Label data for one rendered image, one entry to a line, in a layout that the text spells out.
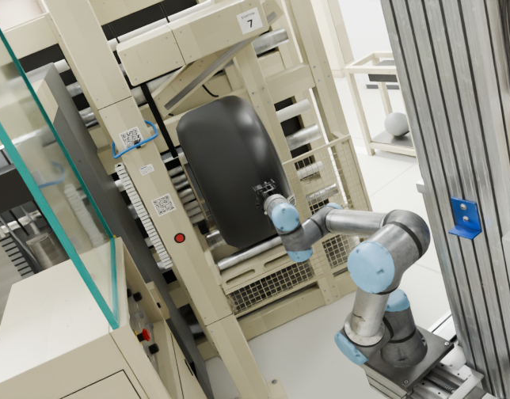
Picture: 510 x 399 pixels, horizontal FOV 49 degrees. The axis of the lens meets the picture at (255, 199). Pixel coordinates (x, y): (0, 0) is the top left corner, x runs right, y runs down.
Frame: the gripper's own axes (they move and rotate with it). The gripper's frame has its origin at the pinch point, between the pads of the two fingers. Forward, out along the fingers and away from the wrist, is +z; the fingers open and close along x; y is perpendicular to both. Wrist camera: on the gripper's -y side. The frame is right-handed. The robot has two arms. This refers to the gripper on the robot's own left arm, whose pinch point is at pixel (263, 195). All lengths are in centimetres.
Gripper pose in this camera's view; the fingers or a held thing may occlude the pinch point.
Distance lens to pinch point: 195.5
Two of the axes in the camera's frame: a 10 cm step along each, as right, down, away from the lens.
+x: -9.1, 4.0, -0.9
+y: -3.6, -8.8, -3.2
